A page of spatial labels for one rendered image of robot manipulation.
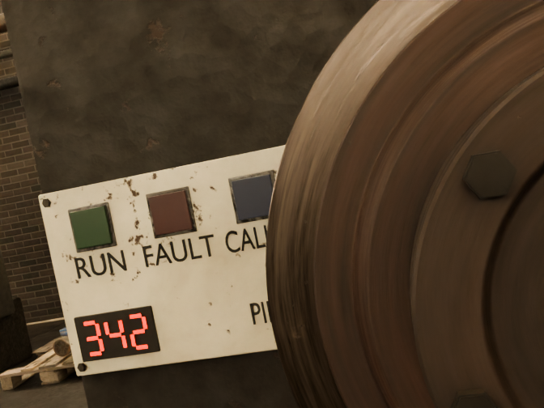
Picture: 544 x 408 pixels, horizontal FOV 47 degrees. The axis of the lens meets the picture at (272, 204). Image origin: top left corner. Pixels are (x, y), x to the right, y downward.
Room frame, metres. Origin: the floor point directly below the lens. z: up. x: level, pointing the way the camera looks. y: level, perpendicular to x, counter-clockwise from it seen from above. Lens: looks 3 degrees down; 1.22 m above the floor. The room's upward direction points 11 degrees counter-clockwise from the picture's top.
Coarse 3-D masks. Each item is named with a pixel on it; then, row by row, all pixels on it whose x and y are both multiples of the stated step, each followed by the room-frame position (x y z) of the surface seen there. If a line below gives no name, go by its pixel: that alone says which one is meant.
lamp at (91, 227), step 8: (96, 208) 0.59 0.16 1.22; (104, 208) 0.59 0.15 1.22; (72, 216) 0.59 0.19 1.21; (80, 216) 0.59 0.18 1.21; (88, 216) 0.59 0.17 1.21; (96, 216) 0.59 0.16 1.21; (104, 216) 0.59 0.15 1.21; (72, 224) 0.59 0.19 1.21; (80, 224) 0.59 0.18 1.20; (88, 224) 0.59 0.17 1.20; (96, 224) 0.59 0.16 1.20; (104, 224) 0.59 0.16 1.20; (80, 232) 0.59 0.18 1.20; (88, 232) 0.59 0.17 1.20; (96, 232) 0.59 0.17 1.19; (104, 232) 0.59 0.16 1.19; (80, 240) 0.59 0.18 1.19; (88, 240) 0.59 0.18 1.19; (96, 240) 0.59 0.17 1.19; (104, 240) 0.59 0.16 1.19; (112, 240) 0.59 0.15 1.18; (80, 248) 0.59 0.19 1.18
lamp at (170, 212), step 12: (180, 192) 0.57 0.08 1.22; (156, 204) 0.57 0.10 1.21; (168, 204) 0.57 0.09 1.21; (180, 204) 0.57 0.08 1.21; (156, 216) 0.58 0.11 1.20; (168, 216) 0.57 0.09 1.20; (180, 216) 0.57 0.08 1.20; (156, 228) 0.58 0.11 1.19; (168, 228) 0.57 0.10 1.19; (180, 228) 0.57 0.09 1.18; (192, 228) 0.57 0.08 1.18
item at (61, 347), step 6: (60, 330) 4.70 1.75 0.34; (66, 330) 4.69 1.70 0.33; (66, 336) 4.70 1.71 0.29; (54, 342) 4.61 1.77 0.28; (60, 342) 4.60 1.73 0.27; (66, 342) 4.60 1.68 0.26; (54, 348) 4.61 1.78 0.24; (60, 348) 4.60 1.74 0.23; (66, 348) 4.59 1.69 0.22; (60, 354) 4.60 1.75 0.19; (66, 354) 4.60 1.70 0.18
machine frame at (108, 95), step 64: (64, 0) 0.61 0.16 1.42; (128, 0) 0.60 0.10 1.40; (192, 0) 0.59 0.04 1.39; (256, 0) 0.57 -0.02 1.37; (320, 0) 0.56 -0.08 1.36; (64, 64) 0.61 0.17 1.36; (128, 64) 0.60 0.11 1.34; (192, 64) 0.59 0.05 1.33; (256, 64) 0.58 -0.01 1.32; (320, 64) 0.57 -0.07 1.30; (64, 128) 0.62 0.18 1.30; (128, 128) 0.60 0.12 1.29; (192, 128) 0.59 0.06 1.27; (256, 128) 0.58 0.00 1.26; (128, 384) 0.62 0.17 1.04; (192, 384) 0.60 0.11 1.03; (256, 384) 0.59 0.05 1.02
